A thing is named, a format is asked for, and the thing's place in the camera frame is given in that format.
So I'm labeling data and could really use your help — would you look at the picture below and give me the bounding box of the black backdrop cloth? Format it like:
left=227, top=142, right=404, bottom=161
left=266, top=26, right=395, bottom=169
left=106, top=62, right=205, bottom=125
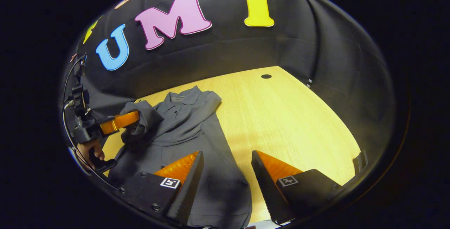
left=60, top=0, right=398, bottom=159

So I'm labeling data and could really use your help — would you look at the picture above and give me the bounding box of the dark grey object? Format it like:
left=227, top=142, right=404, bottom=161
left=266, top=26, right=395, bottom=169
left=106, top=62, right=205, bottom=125
left=353, top=151, right=368, bottom=175

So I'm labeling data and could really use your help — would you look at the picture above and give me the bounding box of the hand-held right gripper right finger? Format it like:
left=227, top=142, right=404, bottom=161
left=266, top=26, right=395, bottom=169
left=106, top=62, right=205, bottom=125
left=251, top=150, right=343, bottom=224

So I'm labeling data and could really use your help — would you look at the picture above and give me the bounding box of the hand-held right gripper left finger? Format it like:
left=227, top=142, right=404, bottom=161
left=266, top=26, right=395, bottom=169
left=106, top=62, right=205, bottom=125
left=117, top=151, right=205, bottom=225

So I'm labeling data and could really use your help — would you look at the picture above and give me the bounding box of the grey collared shirt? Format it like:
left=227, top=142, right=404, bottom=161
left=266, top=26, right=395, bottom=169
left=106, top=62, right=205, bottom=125
left=107, top=85, right=252, bottom=229

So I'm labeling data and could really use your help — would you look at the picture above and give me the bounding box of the thin gripper cable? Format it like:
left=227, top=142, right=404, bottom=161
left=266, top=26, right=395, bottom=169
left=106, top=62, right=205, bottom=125
left=62, top=55, right=118, bottom=189

